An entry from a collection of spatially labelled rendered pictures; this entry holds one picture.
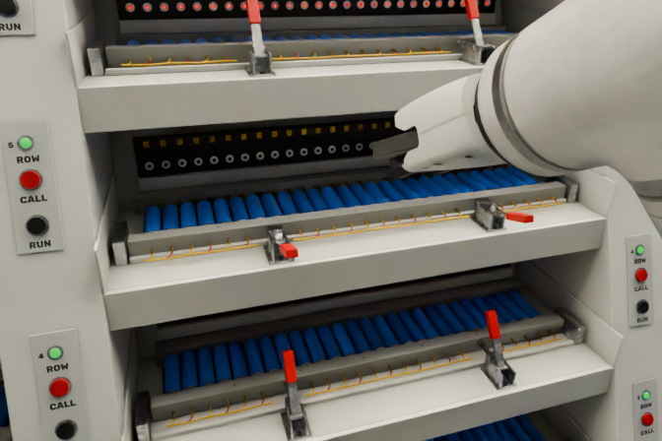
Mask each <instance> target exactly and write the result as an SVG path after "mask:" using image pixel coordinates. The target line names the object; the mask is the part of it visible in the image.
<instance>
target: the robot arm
mask: <svg viewBox="0 0 662 441"><path fill-rule="evenodd" d="M395 127H397V128H399V129H401V130H404V131H406V130H409V129H411V132H407V133H404V134H401V135H397V136H394V137H391V138H387V139H384V140H380V141H377V142H374V143H372V150H373V157H374V158H387V159H389V162H390V166H391V167H392V168H394V170H395V175H396V178H402V177H405V176H408V175H411V174H413V173H416V172H419V171H433V173H435V174H442V173H444V172H447V171H450V170H453V169H460V168H472V167H480V166H489V165H496V164H502V163H508V164H510V165H512V166H513V167H517V168H519V169H522V170H524V171H526V172H528V173H531V174H535V175H539V176H559V175H564V174H569V173H574V172H577V171H582V170H587V169H591V168H595V167H600V166H605V165H606V166H609V167H611V168H612V169H614V170H615V171H616V172H618V173H619V174H620V175H621V176H622V177H623V178H624V179H625V180H626V181H627V182H628V183H629V184H630V186H631V187H632V188H633V190H634V192H635V193H636V195H637V197H638V199H639V200H640V202H641V204H642V206H643V207H644V209H645V210H646V212H647V213H648V215H649V217H650V219H651V221H652V222H653V224H654V226H655V228H656V229H657V231H658V233H659V235H660V236H661V238H662V0H565V1H564V2H562V3H561V4H560V5H559V6H557V7H556V8H554V9H553V10H552V11H550V12H549V13H547V14H546V15H544V16H543V17H541V18H540V19H538V20H537V21H536V22H534V23H533V24H531V25H530V26H529V27H527V28H526V29H524V30H523V31H521V32H519V33H518V34H516V35H515V36H514V37H512V38H511V39H509V40H508V41H506V42H505V43H503V44H502V45H501V46H499V47H498V48H497V49H496V50H495V51H494V52H493V53H492V55H491V56H490V58H489V59H488V61H487V62H486V64H485V66H484V69H483V71H482V73H478V74H475V75H471V76H468V77H465V78H462V79H459V80H456V81H454V82H451V83H449V84H447V85H444V86H442V87H440V88H438V89H436V90H434V91H432V92H430V93H428V94H425V95H423V96H421V97H420V98H418V99H416V100H414V101H413V102H411V103H409V104H408V105H406V106H404V107H403V108H401V109H400V110H399V111H398V112H397V113H396V114H395Z"/></svg>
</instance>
